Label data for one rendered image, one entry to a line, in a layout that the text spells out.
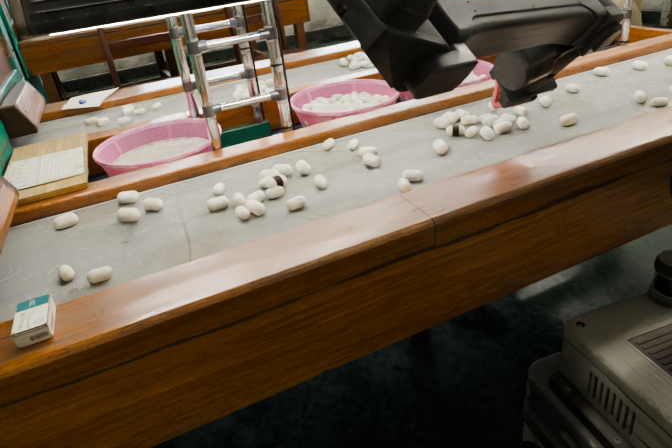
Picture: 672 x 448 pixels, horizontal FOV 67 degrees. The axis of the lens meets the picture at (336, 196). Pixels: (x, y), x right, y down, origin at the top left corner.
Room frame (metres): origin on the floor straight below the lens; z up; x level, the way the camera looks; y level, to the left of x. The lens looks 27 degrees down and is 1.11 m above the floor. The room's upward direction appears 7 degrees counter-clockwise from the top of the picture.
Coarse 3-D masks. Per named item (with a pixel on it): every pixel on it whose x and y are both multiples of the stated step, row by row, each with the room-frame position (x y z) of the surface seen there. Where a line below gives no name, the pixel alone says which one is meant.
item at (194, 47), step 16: (272, 0) 1.02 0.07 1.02; (192, 16) 0.97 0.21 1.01; (272, 16) 1.01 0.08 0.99; (192, 32) 0.96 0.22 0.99; (256, 32) 1.01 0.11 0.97; (272, 32) 1.01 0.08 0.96; (192, 48) 0.95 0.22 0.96; (208, 48) 0.97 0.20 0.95; (272, 48) 1.01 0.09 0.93; (192, 64) 0.96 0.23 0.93; (272, 64) 1.01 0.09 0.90; (208, 96) 0.96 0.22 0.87; (256, 96) 1.00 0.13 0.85; (272, 96) 1.00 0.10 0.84; (288, 96) 1.02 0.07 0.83; (208, 112) 0.95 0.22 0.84; (288, 112) 1.01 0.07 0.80; (208, 128) 0.96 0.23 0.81; (288, 128) 1.01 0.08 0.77
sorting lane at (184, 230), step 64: (384, 128) 1.01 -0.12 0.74; (512, 128) 0.92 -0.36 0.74; (576, 128) 0.88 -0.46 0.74; (192, 192) 0.82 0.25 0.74; (320, 192) 0.75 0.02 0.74; (384, 192) 0.72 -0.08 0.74; (0, 256) 0.67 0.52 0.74; (64, 256) 0.65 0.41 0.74; (128, 256) 0.63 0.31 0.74; (192, 256) 0.60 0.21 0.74; (0, 320) 0.51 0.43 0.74
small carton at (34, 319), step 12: (36, 300) 0.48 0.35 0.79; (48, 300) 0.48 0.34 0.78; (24, 312) 0.46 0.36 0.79; (36, 312) 0.46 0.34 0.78; (48, 312) 0.46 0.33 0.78; (24, 324) 0.44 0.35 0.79; (36, 324) 0.44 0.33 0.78; (48, 324) 0.44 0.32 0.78; (12, 336) 0.42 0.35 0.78; (24, 336) 0.43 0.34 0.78; (36, 336) 0.43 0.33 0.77; (48, 336) 0.44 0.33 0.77
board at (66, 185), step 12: (84, 132) 1.14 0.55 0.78; (36, 144) 1.09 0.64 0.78; (48, 144) 1.08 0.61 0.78; (60, 144) 1.07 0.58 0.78; (72, 144) 1.06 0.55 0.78; (84, 144) 1.05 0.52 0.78; (12, 156) 1.03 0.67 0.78; (24, 156) 1.02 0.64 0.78; (36, 156) 1.01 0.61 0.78; (84, 156) 0.97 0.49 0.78; (84, 168) 0.91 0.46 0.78; (60, 180) 0.86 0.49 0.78; (72, 180) 0.85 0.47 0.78; (84, 180) 0.85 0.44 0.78; (24, 192) 0.83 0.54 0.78; (36, 192) 0.82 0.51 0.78; (48, 192) 0.82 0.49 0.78; (60, 192) 0.82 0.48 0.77
